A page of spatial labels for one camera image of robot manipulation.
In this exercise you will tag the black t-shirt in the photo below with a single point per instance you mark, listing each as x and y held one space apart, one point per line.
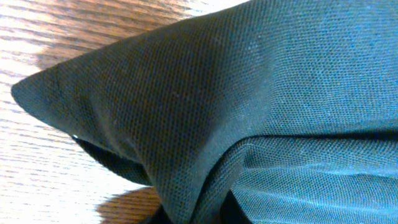
266 112

